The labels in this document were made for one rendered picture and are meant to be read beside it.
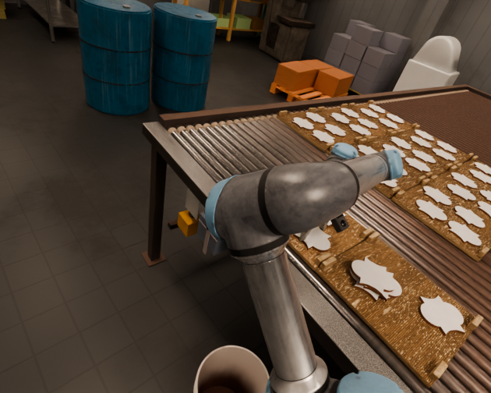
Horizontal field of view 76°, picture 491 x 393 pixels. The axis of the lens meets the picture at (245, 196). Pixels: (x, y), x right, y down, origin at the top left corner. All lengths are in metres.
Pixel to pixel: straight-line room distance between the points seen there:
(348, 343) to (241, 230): 0.56
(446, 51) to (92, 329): 5.55
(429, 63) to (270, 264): 5.51
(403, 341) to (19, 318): 1.75
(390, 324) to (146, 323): 1.29
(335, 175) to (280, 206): 0.10
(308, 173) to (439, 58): 5.46
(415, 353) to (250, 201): 0.71
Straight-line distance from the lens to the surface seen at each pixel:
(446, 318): 1.19
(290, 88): 5.09
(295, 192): 0.47
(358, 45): 6.21
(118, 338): 1.89
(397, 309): 1.12
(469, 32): 6.67
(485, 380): 1.19
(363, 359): 0.98
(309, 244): 1.11
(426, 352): 1.08
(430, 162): 2.15
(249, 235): 0.52
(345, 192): 0.51
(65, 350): 1.90
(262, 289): 0.58
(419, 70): 5.92
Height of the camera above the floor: 1.68
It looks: 38 degrees down
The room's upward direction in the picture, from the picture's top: 16 degrees clockwise
